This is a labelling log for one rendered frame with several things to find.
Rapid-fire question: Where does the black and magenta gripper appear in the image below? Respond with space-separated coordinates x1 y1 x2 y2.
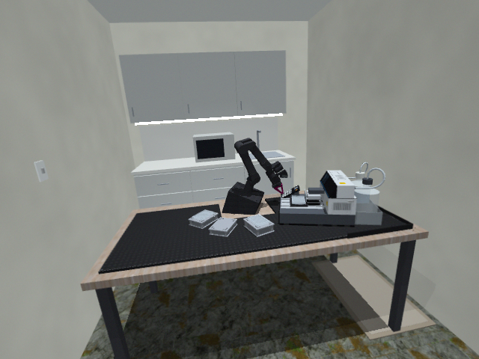
269 177 284 194

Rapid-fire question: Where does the white well plate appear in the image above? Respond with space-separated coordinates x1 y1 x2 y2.
292 196 306 204
192 210 214 221
247 214 270 227

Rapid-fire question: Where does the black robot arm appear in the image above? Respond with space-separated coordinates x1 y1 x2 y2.
234 138 288 196

